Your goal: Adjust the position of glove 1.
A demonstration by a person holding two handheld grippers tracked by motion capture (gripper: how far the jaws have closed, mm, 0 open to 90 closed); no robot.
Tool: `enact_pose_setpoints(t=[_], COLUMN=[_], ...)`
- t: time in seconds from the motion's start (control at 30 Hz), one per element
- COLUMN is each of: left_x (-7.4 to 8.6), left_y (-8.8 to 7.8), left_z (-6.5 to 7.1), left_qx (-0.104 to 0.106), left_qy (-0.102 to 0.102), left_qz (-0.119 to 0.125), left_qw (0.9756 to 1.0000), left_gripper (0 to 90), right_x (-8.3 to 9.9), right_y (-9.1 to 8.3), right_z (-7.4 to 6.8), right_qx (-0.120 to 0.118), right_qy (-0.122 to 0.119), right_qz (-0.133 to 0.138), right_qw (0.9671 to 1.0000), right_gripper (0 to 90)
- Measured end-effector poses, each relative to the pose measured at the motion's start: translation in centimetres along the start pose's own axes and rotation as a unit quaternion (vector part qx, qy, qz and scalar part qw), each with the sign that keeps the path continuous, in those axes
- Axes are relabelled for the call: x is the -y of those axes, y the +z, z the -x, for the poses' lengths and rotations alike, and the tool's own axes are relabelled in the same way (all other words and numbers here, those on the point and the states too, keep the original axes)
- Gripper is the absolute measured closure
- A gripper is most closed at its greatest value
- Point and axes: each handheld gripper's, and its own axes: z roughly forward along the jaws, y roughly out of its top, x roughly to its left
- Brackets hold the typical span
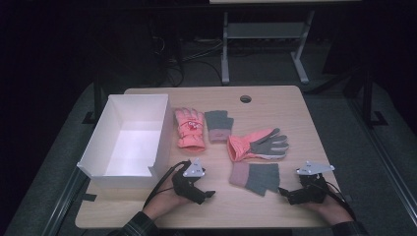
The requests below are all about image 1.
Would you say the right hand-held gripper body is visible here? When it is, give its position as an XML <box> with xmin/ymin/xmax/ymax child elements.
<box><xmin>293</xmin><ymin>160</ymin><xmax>336</xmax><ymax>205</ymax></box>

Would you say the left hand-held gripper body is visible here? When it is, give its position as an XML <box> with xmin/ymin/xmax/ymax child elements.
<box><xmin>171</xmin><ymin>158</ymin><xmax>210</xmax><ymax>205</ymax></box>

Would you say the pink glove with grey palm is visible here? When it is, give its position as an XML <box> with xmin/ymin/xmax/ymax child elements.
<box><xmin>226</xmin><ymin>127</ymin><xmax>290</xmax><ymax>163</ymax></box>

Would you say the white cardboard box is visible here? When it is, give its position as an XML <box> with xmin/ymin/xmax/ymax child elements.
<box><xmin>77</xmin><ymin>93</ymin><xmax>175</xmax><ymax>190</ymax></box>

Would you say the person's left hand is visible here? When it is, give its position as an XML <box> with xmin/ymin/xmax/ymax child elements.
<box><xmin>143</xmin><ymin>186</ymin><xmax>195</xmax><ymax>221</ymax></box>

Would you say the person's right hand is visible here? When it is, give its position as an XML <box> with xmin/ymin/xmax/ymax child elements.
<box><xmin>303</xmin><ymin>195</ymin><xmax>353</xmax><ymax>226</ymax></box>

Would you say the pink glove with cartoon print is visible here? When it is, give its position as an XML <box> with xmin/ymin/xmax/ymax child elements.
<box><xmin>174</xmin><ymin>107</ymin><xmax>208</xmax><ymax>152</ymax></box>

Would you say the black metal stand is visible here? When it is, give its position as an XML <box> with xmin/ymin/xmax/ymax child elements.
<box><xmin>82</xmin><ymin>70</ymin><xmax>103</xmax><ymax>125</ymax></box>
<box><xmin>343</xmin><ymin>63</ymin><xmax>388</xmax><ymax>130</ymax></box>

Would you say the left hand-held gripper black cable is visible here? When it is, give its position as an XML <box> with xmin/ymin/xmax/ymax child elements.
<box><xmin>143</xmin><ymin>160</ymin><xmax>191</xmax><ymax>209</ymax></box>

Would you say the hand-held gripper black cable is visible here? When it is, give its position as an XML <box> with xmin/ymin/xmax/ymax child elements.
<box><xmin>323</xmin><ymin>181</ymin><xmax>357</xmax><ymax>220</ymax></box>
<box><xmin>143</xmin><ymin>160</ymin><xmax>191</xmax><ymax>209</ymax></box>

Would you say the right hand-held gripper black cable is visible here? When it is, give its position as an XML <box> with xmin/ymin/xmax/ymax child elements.
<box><xmin>323</xmin><ymin>181</ymin><xmax>357</xmax><ymax>220</ymax></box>

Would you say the grey metal floor rail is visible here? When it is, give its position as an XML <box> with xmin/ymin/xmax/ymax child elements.
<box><xmin>40</xmin><ymin>166</ymin><xmax>90</xmax><ymax>236</ymax></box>
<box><xmin>347</xmin><ymin>96</ymin><xmax>417</xmax><ymax>228</ymax></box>

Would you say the bundle of black floor cables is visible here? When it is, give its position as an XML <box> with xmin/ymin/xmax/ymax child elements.
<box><xmin>150</xmin><ymin>34</ymin><xmax>224</xmax><ymax>89</ymax></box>

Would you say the grey metal table frame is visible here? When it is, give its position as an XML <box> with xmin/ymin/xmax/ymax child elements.
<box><xmin>220</xmin><ymin>9</ymin><xmax>317</xmax><ymax>87</ymax></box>

